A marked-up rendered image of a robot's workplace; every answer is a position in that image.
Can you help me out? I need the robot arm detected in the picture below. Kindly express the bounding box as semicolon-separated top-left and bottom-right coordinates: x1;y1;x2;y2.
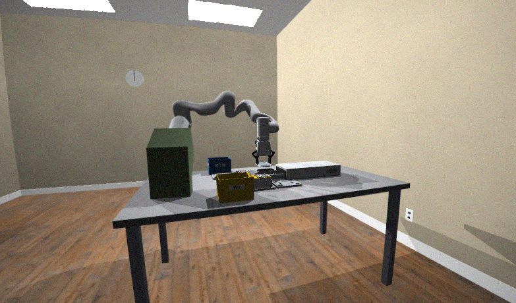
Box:
169;91;279;144

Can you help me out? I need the yellow open-top bin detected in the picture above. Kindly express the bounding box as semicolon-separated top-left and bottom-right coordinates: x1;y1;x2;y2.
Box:
216;172;254;204

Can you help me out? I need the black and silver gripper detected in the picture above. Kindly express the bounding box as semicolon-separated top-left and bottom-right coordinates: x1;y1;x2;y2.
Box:
252;141;275;165

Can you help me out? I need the blue open-top bin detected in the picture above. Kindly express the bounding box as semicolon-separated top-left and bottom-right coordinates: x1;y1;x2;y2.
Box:
208;157;231;175

